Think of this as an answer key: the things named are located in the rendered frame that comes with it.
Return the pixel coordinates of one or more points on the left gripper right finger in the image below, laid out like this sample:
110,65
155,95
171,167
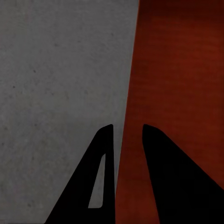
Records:
183,192

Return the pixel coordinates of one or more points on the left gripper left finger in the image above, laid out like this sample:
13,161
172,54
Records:
72,205

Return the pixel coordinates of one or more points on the storage box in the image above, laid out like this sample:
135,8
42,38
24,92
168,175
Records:
176,85

